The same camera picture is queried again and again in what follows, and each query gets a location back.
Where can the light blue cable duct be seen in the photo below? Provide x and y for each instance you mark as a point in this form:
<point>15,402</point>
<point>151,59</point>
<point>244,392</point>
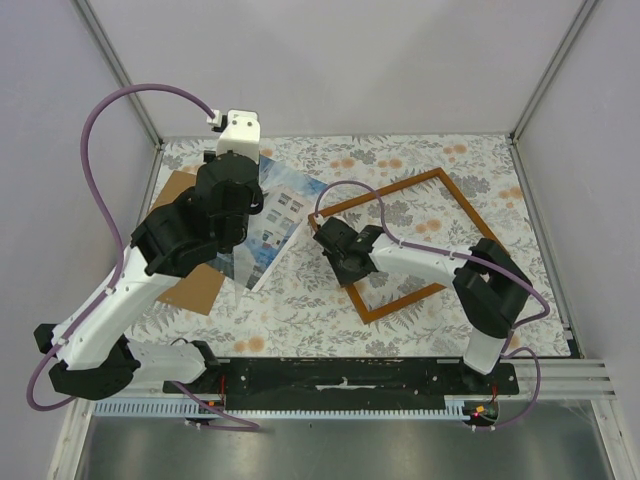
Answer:
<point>182,407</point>

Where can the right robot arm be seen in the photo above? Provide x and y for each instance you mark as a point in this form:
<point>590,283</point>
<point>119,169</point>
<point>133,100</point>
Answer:
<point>490,287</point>

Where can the right aluminium corner post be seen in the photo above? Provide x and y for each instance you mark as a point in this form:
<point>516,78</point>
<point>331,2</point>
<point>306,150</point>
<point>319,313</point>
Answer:
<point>571,36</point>

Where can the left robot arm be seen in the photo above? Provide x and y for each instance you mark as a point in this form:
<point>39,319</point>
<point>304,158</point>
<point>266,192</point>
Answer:
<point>94,358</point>

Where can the floral patterned table mat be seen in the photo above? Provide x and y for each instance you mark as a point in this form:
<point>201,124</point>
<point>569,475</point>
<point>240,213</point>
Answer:
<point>302,311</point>

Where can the building photo print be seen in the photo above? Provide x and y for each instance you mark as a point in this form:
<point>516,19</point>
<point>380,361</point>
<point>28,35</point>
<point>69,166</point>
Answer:
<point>280,225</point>

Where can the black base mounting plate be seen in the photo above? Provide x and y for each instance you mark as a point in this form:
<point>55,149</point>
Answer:
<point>349,382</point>

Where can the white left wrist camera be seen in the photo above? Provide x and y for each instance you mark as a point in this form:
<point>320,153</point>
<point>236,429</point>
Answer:
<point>239,133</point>

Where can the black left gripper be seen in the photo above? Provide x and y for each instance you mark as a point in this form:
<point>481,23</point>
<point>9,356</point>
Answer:
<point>259,199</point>

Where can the aluminium rail frame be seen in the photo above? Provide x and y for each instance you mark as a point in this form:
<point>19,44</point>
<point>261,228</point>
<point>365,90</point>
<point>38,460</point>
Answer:
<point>565,423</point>

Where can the left aluminium corner post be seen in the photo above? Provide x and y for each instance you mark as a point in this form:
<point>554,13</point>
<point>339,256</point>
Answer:
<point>99,36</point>

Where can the brown cardboard backing board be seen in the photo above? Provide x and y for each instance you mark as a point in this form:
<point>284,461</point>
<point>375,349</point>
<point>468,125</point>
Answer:
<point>198,291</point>

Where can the clear glass pane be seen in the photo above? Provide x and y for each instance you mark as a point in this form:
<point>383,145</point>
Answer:
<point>250,235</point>

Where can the aluminium corner post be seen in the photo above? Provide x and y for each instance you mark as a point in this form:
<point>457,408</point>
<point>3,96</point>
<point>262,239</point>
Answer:
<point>99,36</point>
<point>571,36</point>

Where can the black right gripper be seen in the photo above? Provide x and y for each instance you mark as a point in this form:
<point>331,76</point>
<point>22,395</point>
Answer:
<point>343,278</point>

